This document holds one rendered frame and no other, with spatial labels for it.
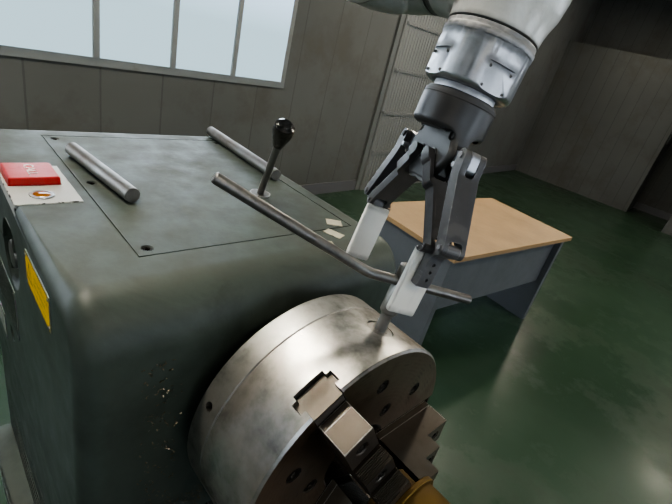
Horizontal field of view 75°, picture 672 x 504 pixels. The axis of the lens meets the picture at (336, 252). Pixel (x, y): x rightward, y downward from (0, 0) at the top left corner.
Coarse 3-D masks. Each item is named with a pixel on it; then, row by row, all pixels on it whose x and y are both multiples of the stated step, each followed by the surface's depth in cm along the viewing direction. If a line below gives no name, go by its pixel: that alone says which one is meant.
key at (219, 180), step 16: (224, 176) 40; (240, 192) 40; (256, 208) 42; (272, 208) 42; (288, 224) 43; (320, 240) 45; (336, 256) 46; (352, 256) 47; (368, 272) 48; (384, 272) 49; (432, 288) 51
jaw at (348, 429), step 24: (312, 408) 43; (336, 408) 44; (336, 432) 42; (360, 432) 42; (336, 456) 49; (360, 456) 43; (384, 456) 44; (360, 480) 44; (384, 480) 46; (408, 480) 45
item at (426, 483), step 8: (424, 480) 48; (432, 480) 49; (416, 488) 46; (424, 488) 47; (432, 488) 48; (408, 496) 46; (416, 496) 46; (424, 496) 46; (432, 496) 46; (440, 496) 47
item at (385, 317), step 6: (402, 264) 49; (402, 270) 49; (390, 288) 50; (390, 294) 50; (384, 300) 51; (384, 306) 50; (384, 312) 50; (390, 312) 50; (378, 318) 52; (384, 318) 51; (390, 318) 51; (378, 324) 51; (384, 324) 51; (378, 330) 51; (384, 330) 51
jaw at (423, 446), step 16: (400, 416) 58; (416, 416) 59; (432, 416) 59; (384, 432) 55; (400, 432) 56; (416, 432) 56; (432, 432) 57; (384, 448) 54; (400, 448) 54; (416, 448) 54; (432, 448) 55; (400, 464) 52; (416, 464) 52; (416, 480) 51
